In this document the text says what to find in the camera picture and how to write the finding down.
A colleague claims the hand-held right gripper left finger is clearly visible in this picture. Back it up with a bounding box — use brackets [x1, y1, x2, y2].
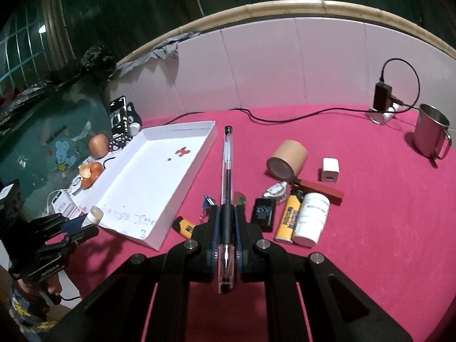
[46, 205, 219, 342]

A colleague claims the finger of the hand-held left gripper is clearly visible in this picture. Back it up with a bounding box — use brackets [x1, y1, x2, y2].
[46, 225, 99, 253]
[31, 213, 88, 245]

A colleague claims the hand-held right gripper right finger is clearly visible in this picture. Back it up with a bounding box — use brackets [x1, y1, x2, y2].
[235, 205, 416, 342]

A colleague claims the white lip balm tube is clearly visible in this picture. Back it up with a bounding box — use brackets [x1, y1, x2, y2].
[81, 206, 105, 227]

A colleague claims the small labelled pill bottle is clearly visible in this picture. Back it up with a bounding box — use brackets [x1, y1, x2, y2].
[292, 192, 330, 248]

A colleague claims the clear black ink pen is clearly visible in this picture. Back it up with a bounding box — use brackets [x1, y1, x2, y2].
[217, 125, 239, 294]

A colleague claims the white cardboard box tray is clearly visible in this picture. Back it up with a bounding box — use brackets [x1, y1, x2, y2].
[84, 120, 219, 251]

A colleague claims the brown cardboard tape roll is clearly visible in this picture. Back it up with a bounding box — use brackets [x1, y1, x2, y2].
[266, 140, 308, 181]

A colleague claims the person's left forearm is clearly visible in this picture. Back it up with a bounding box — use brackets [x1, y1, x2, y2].
[7, 285, 54, 333]

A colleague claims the person's left hand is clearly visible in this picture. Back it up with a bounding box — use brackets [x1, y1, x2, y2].
[16, 276, 63, 298]

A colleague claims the white power bank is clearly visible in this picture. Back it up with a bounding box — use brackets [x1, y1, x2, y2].
[48, 190, 77, 218]

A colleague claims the black lighter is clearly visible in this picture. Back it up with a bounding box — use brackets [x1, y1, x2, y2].
[250, 198, 276, 231]

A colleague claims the tangerine peel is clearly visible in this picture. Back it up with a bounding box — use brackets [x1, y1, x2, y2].
[78, 162, 104, 188]

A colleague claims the teal mouse printed sheet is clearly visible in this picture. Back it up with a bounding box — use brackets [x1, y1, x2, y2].
[0, 78, 111, 218]

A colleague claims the red apple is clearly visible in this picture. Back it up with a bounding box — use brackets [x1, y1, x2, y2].
[88, 134, 109, 157]

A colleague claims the red rectangular stick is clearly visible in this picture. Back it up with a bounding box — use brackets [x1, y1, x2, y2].
[292, 178, 345, 205]

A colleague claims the white charger cube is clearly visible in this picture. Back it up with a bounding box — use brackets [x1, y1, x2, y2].
[318, 157, 340, 183]

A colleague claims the black smartphone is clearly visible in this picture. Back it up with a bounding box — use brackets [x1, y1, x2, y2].
[109, 96, 131, 146]

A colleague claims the black plastic bag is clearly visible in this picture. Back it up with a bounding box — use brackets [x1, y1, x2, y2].
[0, 44, 116, 122]

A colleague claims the gridded window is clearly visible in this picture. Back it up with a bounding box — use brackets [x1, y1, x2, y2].
[0, 7, 50, 86]

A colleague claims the white power strip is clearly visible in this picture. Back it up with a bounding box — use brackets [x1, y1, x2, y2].
[366, 103, 398, 126]

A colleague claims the black power adapter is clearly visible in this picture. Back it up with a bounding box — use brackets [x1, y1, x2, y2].
[373, 82, 403, 112]

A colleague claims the grey cloth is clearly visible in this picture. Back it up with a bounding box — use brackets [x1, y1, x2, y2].
[117, 32, 202, 77]

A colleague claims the stainless steel mug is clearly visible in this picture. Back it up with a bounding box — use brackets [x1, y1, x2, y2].
[412, 103, 452, 160]

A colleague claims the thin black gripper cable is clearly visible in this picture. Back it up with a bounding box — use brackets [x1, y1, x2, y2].
[43, 290, 84, 304]

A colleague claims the long black cable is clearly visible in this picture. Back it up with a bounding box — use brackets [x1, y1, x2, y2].
[141, 106, 373, 129]

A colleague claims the bamboo rail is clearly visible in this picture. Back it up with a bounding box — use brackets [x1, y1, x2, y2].
[116, 0, 456, 70]

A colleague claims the black adapter cable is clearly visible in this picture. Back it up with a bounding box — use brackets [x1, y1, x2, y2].
[379, 58, 421, 115]

